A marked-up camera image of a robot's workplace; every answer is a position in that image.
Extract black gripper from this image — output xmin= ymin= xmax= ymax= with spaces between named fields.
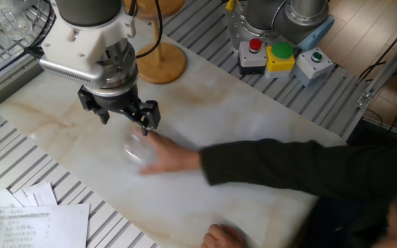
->
xmin=77 ymin=84 xmax=161 ymax=137

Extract clear stemmed glass cup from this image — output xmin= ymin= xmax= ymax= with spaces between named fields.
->
xmin=122 ymin=132 xmax=161 ymax=167

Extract right forearm dark sleeve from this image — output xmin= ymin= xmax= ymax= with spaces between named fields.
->
xmin=198 ymin=137 xmax=397 ymax=205

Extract person right hand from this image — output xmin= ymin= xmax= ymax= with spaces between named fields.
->
xmin=138 ymin=130 xmax=203 ymax=176

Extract person left hand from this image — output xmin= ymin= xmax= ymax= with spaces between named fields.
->
xmin=200 ymin=223 xmax=250 ymax=248

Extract round wooden glass rack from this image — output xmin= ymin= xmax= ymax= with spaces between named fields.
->
xmin=122 ymin=0 xmax=187 ymax=85

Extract marble pattern slab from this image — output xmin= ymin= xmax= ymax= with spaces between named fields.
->
xmin=0 ymin=13 xmax=349 ymax=248

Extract white paper sheet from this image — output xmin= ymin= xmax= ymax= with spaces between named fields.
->
xmin=22 ymin=181 xmax=59 ymax=207
xmin=0 ymin=188 xmax=26 ymax=221

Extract large printed paper sheet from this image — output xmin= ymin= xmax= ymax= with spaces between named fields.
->
xmin=0 ymin=203 xmax=91 ymax=248

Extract clear glass jug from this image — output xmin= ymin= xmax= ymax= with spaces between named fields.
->
xmin=0 ymin=5 xmax=34 ymax=41

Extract silver base mounting plate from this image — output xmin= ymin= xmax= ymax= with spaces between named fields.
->
xmin=224 ymin=0 xmax=251 ymax=54

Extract grey box red button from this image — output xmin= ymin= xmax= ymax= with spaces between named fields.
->
xmin=238 ymin=37 xmax=268 ymax=76

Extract yellow box green button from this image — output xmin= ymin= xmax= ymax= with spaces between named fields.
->
xmin=265 ymin=41 xmax=296 ymax=79

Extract white box small green button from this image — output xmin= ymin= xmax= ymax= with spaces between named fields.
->
xmin=293 ymin=47 xmax=336 ymax=87

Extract blue jeans leg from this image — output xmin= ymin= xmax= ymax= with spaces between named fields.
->
xmin=303 ymin=192 xmax=392 ymax=248

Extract silver ribbed wrist camera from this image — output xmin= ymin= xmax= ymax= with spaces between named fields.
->
xmin=39 ymin=56 xmax=110 ymax=90

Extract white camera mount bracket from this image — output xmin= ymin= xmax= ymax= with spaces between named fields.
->
xmin=41 ymin=10 xmax=137 ymax=72

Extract black wrist cable bundle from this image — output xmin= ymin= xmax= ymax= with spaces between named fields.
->
xmin=23 ymin=0 xmax=164 ymax=60

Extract black cables along rail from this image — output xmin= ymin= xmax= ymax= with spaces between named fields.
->
xmin=0 ymin=0 xmax=58 ymax=89

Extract aluminium frame rail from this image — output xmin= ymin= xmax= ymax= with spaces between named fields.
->
xmin=0 ymin=44 xmax=44 ymax=120

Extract black floor cable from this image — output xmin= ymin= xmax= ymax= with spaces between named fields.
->
xmin=358 ymin=13 xmax=397 ymax=82

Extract aluminium frame post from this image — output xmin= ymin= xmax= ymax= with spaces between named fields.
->
xmin=356 ymin=23 xmax=397 ymax=110

